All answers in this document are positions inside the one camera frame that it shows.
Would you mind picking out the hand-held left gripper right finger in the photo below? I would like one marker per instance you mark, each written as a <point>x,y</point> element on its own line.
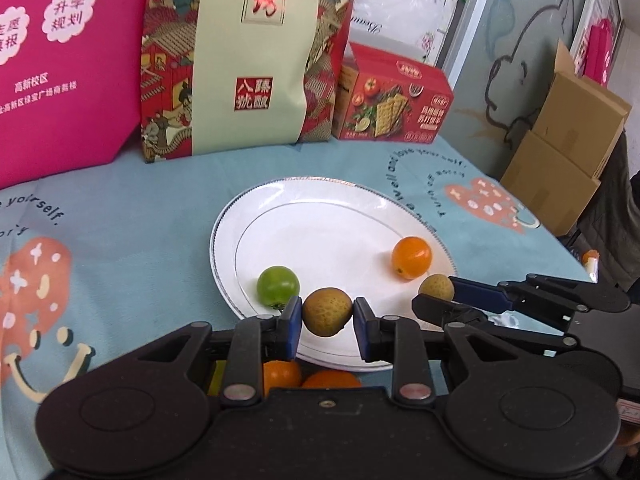
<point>363,331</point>

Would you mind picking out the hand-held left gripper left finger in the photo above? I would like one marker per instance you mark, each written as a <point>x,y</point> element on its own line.
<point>291,329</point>

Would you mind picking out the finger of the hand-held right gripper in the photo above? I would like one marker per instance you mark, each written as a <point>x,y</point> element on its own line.
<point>435,312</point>
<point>480,294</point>

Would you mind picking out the small brown longan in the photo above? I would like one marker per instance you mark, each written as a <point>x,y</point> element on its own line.
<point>437,287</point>

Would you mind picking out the large brown longan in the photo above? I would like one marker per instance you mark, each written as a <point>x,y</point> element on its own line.
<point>327,311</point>

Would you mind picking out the white round plate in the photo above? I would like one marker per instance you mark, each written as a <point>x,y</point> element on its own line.
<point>320,240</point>

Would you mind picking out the green round tomato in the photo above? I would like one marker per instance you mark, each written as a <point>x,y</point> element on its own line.
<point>277,286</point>

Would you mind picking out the small orange citrus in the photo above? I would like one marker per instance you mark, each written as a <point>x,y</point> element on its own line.
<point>281,376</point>
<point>330,381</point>

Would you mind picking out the orange kumquat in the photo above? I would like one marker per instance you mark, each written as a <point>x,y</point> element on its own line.
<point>411,257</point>

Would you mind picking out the orange and white small object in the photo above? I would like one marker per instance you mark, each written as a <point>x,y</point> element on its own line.
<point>591,264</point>

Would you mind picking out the yellow green fruit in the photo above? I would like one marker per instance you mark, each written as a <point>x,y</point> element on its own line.
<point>217,379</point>

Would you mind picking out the brown cardboard box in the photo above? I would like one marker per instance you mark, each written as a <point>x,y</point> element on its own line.
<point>545,185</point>
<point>585,110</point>

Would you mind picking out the dark cloth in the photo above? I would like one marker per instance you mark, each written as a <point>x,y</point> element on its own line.
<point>612,210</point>

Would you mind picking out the blue printed tablecloth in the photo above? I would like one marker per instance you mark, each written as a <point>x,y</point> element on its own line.
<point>125,240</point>

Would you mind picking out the red cracker box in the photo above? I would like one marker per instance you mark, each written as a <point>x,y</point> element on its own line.
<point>390,100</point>

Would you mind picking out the small pink bag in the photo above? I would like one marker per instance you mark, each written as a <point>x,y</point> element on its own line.
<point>600,52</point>

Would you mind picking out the red patterned gift bag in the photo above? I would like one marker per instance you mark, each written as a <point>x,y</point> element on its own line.
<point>225,55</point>

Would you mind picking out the white floral poster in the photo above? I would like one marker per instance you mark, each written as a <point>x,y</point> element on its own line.
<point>405,5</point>

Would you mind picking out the pink paper bag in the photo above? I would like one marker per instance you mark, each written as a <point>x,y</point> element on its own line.
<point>60,60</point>

